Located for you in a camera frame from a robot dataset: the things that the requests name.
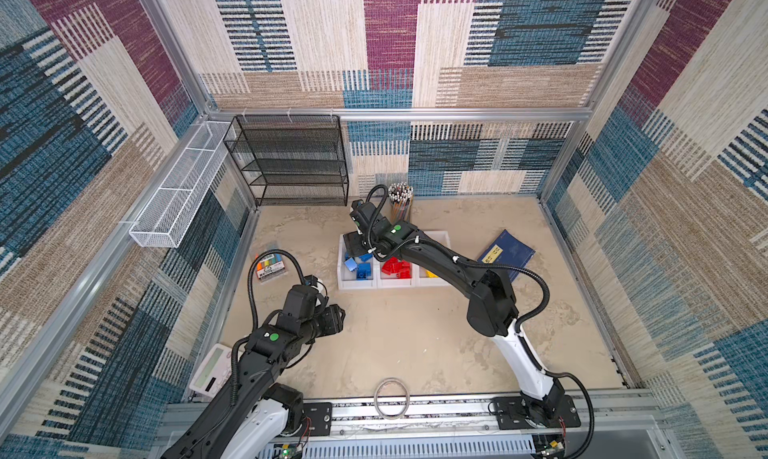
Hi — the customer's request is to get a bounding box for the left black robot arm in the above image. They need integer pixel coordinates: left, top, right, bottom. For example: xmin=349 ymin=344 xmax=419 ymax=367
xmin=161 ymin=249 xmax=346 ymax=458

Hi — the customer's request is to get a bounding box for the marker pen pack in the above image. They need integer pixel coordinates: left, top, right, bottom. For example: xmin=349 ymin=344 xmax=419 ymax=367
xmin=256 ymin=253 xmax=286 ymax=282

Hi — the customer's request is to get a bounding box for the white bin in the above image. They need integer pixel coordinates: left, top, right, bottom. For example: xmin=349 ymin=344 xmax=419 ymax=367
xmin=375 ymin=256 xmax=415 ymax=289
xmin=411 ymin=230 xmax=455 ymax=288
xmin=337 ymin=235 xmax=377 ymax=290

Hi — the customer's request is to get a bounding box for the blue book yellow label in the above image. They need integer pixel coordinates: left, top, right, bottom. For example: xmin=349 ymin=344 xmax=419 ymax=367
xmin=478 ymin=230 xmax=535 ymax=268

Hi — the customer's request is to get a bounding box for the white wire mesh basket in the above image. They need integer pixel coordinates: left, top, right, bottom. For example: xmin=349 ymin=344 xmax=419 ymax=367
xmin=129 ymin=121 xmax=229 ymax=248

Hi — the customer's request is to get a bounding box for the pink white calculator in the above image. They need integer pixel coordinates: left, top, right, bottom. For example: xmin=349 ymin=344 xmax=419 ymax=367
xmin=189 ymin=344 xmax=232 ymax=399

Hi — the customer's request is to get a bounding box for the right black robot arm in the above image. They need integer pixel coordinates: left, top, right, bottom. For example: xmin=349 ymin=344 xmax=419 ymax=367
xmin=350 ymin=185 xmax=595 ymax=426

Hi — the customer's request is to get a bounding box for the black wire shelf rack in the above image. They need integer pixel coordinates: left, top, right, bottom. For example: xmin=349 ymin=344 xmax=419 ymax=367
xmin=223 ymin=115 xmax=349 ymax=207

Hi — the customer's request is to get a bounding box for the cup of coloured pencils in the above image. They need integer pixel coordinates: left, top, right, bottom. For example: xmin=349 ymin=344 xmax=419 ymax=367
xmin=387 ymin=182 xmax=414 ymax=222

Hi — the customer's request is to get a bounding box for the small red brick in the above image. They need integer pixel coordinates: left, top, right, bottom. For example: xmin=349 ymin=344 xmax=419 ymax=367
xmin=397 ymin=262 xmax=412 ymax=279

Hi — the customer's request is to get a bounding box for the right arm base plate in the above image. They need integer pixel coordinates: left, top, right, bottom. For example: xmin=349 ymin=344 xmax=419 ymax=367
xmin=489 ymin=395 xmax=582 ymax=430

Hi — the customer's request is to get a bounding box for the long red brick top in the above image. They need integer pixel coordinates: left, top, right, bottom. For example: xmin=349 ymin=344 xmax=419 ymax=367
xmin=381 ymin=258 xmax=402 ymax=276

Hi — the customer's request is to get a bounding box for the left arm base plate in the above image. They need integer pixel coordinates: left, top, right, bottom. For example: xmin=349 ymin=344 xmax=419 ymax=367
xmin=297 ymin=402 xmax=333 ymax=439

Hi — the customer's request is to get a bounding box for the left white bin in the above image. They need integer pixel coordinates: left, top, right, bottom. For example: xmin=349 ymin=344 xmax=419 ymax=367
xmin=337 ymin=235 xmax=377 ymax=290

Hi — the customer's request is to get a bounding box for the coiled white cable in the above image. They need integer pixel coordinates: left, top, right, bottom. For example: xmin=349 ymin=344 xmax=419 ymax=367
xmin=373 ymin=377 xmax=412 ymax=421

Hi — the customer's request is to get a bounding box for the right white bin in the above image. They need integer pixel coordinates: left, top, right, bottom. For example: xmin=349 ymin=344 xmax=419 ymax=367
xmin=411 ymin=230 xmax=455 ymax=288

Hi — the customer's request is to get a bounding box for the dark blue brick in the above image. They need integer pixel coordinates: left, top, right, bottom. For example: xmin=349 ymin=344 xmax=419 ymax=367
xmin=344 ymin=258 xmax=358 ymax=272

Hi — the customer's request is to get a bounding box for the middle white bin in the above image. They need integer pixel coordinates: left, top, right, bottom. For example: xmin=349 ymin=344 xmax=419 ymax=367
xmin=375 ymin=256 xmax=415 ymax=289

